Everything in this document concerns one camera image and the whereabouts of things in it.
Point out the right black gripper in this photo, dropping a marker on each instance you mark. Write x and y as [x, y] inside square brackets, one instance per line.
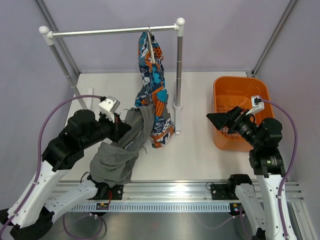
[233, 117]

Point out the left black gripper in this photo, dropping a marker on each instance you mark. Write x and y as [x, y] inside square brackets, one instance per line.
[118, 128]

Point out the grey shorts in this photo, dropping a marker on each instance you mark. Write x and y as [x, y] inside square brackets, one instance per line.
[113, 163]

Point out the colourful patterned shorts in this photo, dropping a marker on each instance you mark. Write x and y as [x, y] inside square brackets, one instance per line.
[154, 90]

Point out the cream clothes hanger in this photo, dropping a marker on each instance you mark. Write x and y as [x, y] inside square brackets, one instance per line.
[153, 61]

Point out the grey clothes hanger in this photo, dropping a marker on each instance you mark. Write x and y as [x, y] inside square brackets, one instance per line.
[125, 112]

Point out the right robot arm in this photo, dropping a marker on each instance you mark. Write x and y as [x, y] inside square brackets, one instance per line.
[269, 220]

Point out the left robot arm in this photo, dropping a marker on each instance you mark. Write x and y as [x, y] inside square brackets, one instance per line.
[33, 214]

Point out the orange plastic basket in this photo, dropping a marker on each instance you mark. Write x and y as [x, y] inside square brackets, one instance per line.
[229, 92]

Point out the silver clothes rack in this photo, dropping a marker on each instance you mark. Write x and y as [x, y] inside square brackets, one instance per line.
[179, 26]

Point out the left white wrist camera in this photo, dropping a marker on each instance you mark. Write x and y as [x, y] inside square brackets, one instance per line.
[108, 106]

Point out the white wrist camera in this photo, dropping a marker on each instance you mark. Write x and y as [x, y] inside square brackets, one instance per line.
[108, 106]
[257, 105]

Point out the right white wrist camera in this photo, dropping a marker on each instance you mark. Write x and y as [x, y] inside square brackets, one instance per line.
[257, 105]

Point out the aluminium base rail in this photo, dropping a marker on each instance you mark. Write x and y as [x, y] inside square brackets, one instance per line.
[176, 191]

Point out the white slotted cable duct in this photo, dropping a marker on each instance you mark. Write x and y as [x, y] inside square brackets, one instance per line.
[152, 207]

